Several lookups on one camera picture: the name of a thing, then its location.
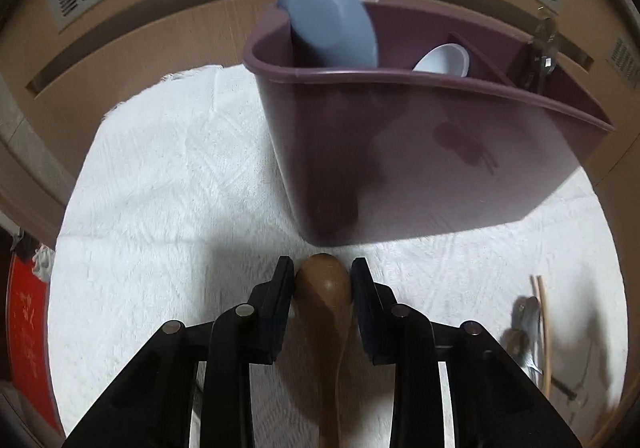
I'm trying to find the white plastic spoon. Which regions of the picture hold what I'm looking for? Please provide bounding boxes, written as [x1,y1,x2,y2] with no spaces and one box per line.
[412,43,471,78]

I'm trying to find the short grey vent grille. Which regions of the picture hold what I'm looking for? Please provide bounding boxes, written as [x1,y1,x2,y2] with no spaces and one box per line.
[609,37,640,81]

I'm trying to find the brown wooden spoon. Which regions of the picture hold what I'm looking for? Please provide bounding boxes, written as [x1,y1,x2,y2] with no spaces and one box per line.
[297,251,354,448]

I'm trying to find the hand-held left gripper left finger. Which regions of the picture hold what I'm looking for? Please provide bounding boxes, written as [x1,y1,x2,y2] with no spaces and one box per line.
[62,255,296,448]

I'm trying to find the blue-grey plastic spoon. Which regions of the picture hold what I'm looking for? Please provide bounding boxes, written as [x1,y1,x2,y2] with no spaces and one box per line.
[272,0,379,70]

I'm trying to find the purple plastic utensil holder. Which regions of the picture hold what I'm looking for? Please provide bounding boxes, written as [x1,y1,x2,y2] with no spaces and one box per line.
[243,0,617,247]

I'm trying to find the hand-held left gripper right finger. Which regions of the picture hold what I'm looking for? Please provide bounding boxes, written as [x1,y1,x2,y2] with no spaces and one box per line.
[350,256,583,448]

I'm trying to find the red floor mat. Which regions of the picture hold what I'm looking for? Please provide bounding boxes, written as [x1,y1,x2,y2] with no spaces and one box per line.
[7,253,64,435]

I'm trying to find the white textured towel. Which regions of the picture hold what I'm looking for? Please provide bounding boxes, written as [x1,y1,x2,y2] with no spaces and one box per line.
[45,64,628,448]

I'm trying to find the metal spoon with white ball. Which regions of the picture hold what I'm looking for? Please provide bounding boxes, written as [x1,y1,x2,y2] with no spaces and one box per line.
[504,295,544,375]

